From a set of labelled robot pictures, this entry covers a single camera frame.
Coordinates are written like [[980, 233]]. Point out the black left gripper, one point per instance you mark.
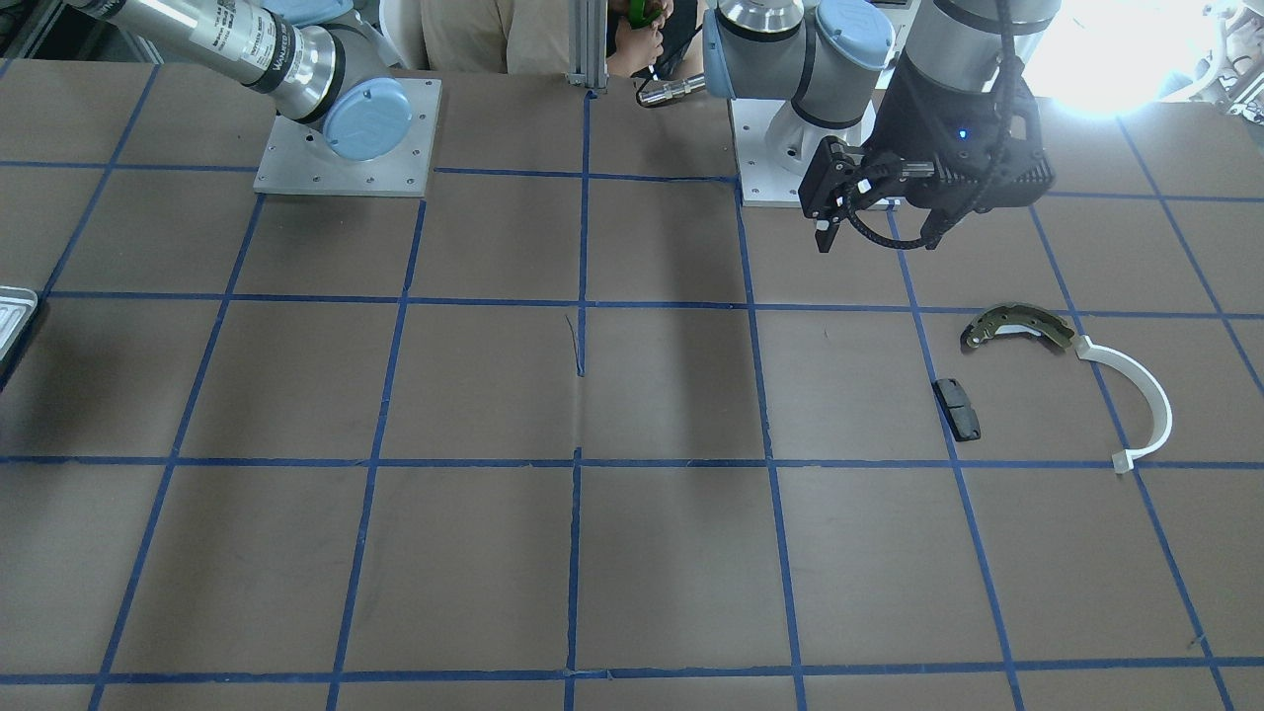
[[897, 126]]

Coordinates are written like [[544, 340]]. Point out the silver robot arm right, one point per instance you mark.
[[320, 62]]

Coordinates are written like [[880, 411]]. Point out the silver metal tray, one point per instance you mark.
[[20, 307]]

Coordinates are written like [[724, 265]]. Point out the olive brake shoe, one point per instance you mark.
[[1017, 319]]

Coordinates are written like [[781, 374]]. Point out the person in beige shirt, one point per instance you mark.
[[532, 37]]

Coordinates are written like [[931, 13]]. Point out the black brake pad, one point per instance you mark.
[[957, 408]]

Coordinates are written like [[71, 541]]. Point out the white curved plastic part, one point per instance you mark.
[[1153, 393]]

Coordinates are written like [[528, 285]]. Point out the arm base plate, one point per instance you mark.
[[376, 141], [774, 147]]

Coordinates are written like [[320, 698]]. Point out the silver cable connector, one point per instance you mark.
[[654, 97]]

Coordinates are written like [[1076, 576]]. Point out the aluminium frame post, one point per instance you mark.
[[587, 45]]

